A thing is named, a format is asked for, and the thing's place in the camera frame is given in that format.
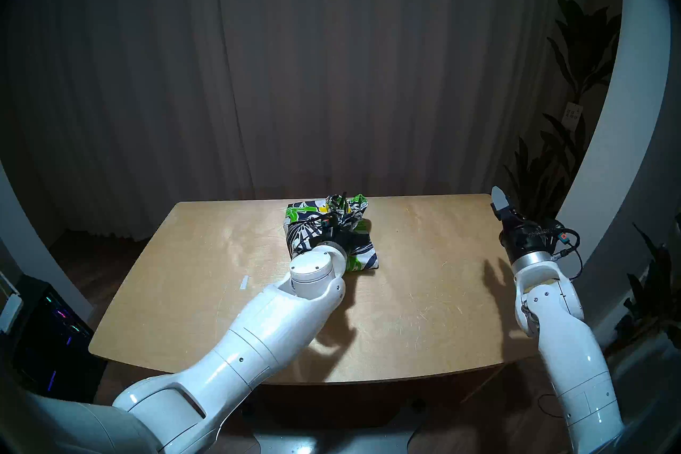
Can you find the tall leafy plant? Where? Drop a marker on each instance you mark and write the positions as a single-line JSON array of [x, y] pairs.
[[580, 59]]

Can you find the small white box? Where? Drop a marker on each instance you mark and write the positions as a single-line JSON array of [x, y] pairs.
[[9, 313]]

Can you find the white curved pillar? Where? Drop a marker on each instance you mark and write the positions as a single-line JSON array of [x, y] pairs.
[[32, 245], [628, 112]]

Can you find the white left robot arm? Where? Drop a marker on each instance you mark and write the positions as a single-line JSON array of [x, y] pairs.
[[255, 341]]

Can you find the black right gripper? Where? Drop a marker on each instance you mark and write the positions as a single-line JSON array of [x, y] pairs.
[[526, 237]]

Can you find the small potted plant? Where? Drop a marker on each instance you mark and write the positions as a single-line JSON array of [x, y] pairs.
[[654, 298]]

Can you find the white tape strip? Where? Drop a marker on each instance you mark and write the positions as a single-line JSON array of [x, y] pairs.
[[243, 282]]

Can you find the floral print shorts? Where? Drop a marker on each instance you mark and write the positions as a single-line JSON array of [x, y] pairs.
[[303, 224]]

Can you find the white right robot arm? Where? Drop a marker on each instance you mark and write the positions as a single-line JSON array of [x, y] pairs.
[[569, 352]]

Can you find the white plant tag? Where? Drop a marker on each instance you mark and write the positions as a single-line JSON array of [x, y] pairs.
[[572, 116]]

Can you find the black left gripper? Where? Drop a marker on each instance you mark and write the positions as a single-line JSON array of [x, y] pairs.
[[340, 237]]

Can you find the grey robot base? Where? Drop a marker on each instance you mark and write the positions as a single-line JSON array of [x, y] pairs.
[[335, 442]]

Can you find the black computer tower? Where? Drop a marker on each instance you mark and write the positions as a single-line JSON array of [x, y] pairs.
[[48, 336]]

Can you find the brown pleated curtain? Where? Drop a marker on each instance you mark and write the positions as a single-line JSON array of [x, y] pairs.
[[319, 59]]

